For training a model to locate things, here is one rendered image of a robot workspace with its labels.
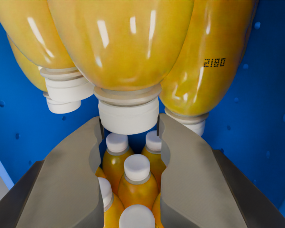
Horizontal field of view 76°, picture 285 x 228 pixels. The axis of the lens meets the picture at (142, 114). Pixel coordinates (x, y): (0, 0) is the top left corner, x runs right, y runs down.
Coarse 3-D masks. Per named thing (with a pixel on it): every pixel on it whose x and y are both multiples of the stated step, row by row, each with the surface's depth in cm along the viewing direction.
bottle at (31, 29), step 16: (0, 0) 10; (16, 0) 10; (32, 0) 10; (0, 16) 11; (16, 16) 10; (32, 16) 10; (48, 16) 10; (16, 32) 11; (32, 32) 11; (48, 32) 11; (32, 48) 12; (48, 48) 11; (64, 48) 12; (48, 64) 12; (64, 64) 13; (64, 80) 14
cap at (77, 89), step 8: (48, 80) 14; (72, 80) 14; (80, 80) 14; (48, 88) 14; (56, 88) 14; (64, 88) 14; (72, 88) 14; (80, 88) 14; (88, 88) 15; (56, 96) 14; (64, 96) 14; (72, 96) 14; (80, 96) 15; (88, 96) 15
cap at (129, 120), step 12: (108, 108) 10; (120, 108) 10; (132, 108) 10; (144, 108) 10; (156, 108) 11; (108, 120) 11; (120, 120) 10; (132, 120) 10; (144, 120) 11; (156, 120) 11; (120, 132) 11; (132, 132) 11
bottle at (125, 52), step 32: (64, 0) 7; (96, 0) 6; (128, 0) 6; (160, 0) 6; (192, 0) 8; (64, 32) 8; (96, 32) 7; (128, 32) 7; (160, 32) 7; (96, 64) 8; (128, 64) 8; (160, 64) 8; (96, 96) 10; (128, 96) 10
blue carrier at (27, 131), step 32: (0, 32) 18; (256, 32) 19; (0, 64) 18; (256, 64) 19; (0, 96) 19; (32, 96) 23; (224, 96) 25; (256, 96) 20; (0, 128) 18; (32, 128) 23; (64, 128) 29; (224, 128) 26; (256, 128) 20; (0, 160) 18; (32, 160) 24; (256, 160) 20
